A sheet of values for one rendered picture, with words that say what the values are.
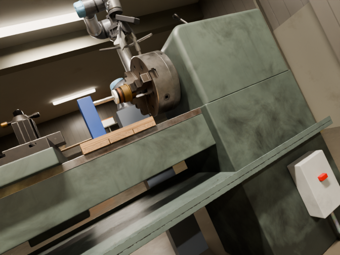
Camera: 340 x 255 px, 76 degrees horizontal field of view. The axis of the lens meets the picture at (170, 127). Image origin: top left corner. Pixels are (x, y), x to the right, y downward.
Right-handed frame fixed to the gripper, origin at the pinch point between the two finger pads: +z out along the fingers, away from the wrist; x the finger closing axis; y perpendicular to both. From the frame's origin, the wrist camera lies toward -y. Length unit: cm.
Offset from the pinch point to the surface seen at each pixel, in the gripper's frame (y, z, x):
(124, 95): 2.6, 20.6, 15.4
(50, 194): 12, 45, 60
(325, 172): -70, 84, -13
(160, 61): -15.8, 11.4, 5.6
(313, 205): -63, 95, -3
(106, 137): -2, 34, 40
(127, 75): 6.2, 11.0, 2.8
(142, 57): -9.1, 7.0, 7.8
